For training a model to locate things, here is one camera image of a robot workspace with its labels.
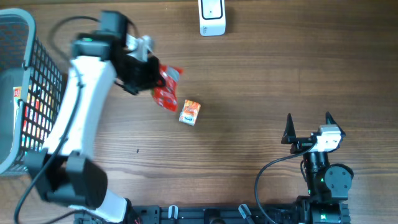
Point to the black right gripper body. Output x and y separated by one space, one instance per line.
301 145

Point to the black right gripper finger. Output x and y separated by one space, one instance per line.
289 135
329 120

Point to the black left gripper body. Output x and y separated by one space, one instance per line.
136 73

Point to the red snack bag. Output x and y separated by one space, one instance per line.
165 96

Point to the orange small carton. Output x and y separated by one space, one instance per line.
189 112

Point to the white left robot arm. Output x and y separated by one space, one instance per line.
63 171

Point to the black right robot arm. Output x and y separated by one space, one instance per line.
328 184

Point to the grey plastic shopping basket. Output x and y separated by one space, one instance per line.
32 89

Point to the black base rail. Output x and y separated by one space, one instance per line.
230 215

